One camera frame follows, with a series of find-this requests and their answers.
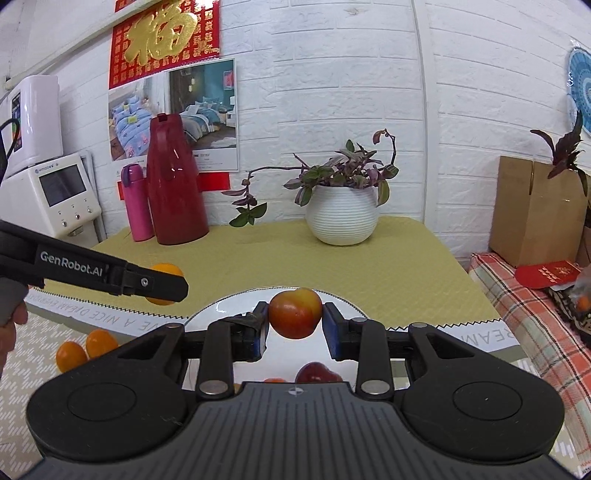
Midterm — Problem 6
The small orange kumquat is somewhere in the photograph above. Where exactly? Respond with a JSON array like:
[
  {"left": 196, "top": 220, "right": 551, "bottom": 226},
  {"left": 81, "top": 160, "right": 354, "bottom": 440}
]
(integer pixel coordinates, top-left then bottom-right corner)
[{"left": 146, "top": 263, "right": 184, "bottom": 306}]

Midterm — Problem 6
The red yellow tomato fruit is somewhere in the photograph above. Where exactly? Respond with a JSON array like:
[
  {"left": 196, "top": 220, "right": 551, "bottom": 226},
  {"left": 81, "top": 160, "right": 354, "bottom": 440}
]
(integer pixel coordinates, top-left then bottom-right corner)
[{"left": 269, "top": 288, "right": 322, "bottom": 340}]

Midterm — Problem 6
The person's left hand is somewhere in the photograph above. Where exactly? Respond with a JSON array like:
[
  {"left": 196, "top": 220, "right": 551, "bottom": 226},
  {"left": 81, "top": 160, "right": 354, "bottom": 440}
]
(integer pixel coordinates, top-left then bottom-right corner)
[{"left": 0, "top": 302, "right": 28, "bottom": 373}]

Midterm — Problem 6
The white round plate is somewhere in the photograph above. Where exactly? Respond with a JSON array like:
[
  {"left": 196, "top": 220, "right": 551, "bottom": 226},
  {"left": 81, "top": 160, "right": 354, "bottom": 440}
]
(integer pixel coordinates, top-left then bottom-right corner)
[{"left": 185, "top": 287, "right": 358, "bottom": 385}]

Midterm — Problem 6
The dark red plum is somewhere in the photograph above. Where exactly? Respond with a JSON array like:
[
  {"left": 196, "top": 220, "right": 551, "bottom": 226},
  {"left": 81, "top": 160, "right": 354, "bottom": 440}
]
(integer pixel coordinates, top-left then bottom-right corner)
[{"left": 295, "top": 362, "right": 342, "bottom": 384}]

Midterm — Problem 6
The orange kumquat on table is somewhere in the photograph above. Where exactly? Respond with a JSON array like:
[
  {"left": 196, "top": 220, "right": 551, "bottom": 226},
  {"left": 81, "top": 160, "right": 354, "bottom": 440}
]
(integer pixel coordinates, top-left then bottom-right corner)
[{"left": 85, "top": 329, "right": 119, "bottom": 360}]

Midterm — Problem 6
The white water dispenser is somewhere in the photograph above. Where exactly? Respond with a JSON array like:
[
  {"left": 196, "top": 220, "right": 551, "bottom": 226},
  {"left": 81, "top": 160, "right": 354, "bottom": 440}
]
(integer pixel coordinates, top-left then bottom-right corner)
[{"left": 1, "top": 75, "right": 101, "bottom": 247}]

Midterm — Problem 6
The yellow green tablecloth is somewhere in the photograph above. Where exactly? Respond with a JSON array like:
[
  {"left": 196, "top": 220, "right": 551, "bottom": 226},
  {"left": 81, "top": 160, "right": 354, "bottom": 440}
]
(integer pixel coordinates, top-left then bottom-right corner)
[{"left": 0, "top": 215, "right": 591, "bottom": 478}]

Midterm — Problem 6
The red thermos jug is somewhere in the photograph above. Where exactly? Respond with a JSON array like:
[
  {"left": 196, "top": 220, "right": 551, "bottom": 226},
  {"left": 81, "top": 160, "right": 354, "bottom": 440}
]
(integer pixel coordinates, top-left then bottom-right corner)
[{"left": 146, "top": 113, "right": 208, "bottom": 245}]

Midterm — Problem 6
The pink thermos bottle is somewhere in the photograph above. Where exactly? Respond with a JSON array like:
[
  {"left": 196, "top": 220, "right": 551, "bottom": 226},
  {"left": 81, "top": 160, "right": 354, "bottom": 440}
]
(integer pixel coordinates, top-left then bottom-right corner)
[{"left": 120, "top": 163, "right": 154, "bottom": 242}]

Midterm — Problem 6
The white ribbed plant pot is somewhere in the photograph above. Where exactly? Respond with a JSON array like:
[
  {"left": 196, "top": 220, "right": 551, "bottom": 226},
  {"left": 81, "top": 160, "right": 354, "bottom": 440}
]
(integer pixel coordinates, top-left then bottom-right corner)
[{"left": 305, "top": 186, "right": 379, "bottom": 246}]

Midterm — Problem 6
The purple green trailing plant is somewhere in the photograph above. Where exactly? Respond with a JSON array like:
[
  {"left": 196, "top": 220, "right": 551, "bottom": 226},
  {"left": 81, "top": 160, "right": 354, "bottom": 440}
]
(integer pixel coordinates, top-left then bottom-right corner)
[{"left": 222, "top": 129, "right": 400, "bottom": 228}]

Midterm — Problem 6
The plaid orange cloth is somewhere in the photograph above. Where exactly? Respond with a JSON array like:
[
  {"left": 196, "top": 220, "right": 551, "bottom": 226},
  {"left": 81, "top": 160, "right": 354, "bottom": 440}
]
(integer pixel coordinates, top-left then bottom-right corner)
[{"left": 468, "top": 253, "right": 590, "bottom": 473}]

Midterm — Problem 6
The red envelope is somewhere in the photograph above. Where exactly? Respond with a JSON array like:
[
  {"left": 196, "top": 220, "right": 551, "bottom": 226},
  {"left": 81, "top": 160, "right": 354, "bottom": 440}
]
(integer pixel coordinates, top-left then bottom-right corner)
[{"left": 515, "top": 260, "right": 581, "bottom": 290}]

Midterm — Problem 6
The brown cardboard box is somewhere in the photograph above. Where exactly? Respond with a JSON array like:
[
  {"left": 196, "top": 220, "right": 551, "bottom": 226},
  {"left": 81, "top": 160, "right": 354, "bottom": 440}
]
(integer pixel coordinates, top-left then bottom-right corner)
[{"left": 489, "top": 156, "right": 588, "bottom": 267}]

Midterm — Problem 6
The bedding calendar poster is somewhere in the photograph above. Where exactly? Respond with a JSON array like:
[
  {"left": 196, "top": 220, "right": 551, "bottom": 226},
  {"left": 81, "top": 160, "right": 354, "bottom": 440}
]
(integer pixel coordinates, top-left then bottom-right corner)
[{"left": 107, "top": 1, "right": 239, "bottom": 173}]

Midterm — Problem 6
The dark purple leafy plant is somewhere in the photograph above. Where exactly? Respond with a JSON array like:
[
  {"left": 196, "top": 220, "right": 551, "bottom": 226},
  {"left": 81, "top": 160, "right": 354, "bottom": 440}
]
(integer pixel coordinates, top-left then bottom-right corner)
[{"left": 531, "top": 110, "right": 589, "bottom": 197}]

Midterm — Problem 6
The blue round wall decoration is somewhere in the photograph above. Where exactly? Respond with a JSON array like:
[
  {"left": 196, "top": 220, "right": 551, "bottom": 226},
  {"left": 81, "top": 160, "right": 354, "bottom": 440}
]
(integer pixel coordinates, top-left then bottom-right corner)
[{"left": 566, "top": 46, "right": 591, "bottom": 135}]

